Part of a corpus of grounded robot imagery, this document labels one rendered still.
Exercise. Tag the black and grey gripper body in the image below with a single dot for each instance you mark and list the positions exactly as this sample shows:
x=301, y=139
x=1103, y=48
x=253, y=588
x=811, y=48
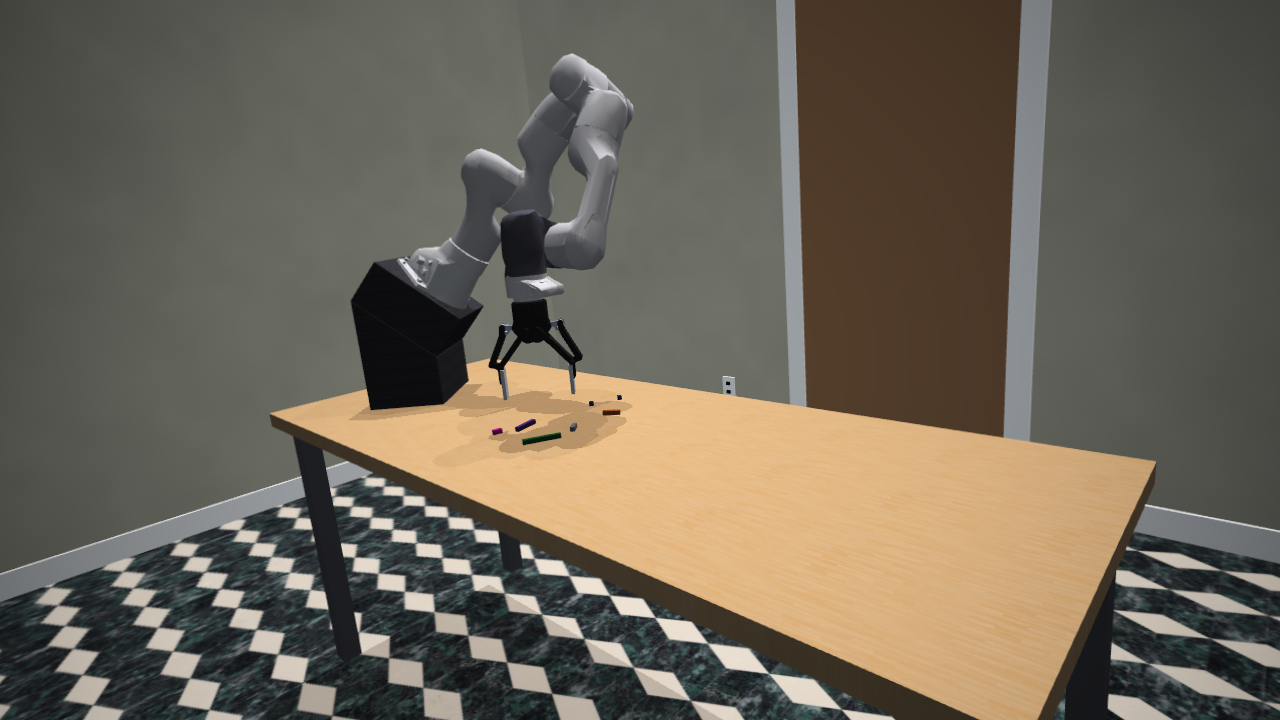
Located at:
x=535, y=310

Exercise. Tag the green rod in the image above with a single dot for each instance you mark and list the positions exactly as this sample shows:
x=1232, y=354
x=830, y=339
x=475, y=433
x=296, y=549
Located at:
x=541, y=438

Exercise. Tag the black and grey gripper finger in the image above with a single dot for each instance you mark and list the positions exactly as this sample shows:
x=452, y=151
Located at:
x=503, y=331
x=559, y=325

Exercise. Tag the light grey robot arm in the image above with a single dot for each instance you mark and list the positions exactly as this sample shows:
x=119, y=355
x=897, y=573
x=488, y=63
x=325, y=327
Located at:
x=525, y=233

